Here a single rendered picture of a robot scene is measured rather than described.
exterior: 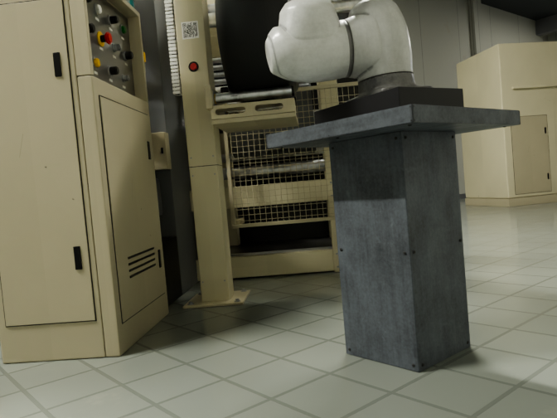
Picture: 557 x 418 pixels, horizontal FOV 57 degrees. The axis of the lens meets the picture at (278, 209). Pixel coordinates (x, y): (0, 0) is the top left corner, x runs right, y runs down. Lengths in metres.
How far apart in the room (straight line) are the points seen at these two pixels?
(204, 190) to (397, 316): 1.21
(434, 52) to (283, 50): 8.20
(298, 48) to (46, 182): 0.91
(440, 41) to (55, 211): 8.56
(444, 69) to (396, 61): 8.27
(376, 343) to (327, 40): 0.82
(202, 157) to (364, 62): 1.09
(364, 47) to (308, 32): 0.15
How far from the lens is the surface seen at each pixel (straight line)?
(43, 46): 1.84
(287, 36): 1.40
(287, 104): 2.19
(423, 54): 9.23
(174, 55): 2.42
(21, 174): 1.83
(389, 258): 1.37
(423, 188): 1.37
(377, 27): 1.45
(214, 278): 2.34
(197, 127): 2.33
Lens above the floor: 0.50
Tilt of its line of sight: 2 degrees down
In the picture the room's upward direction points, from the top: 5 degrees counter-clockwise
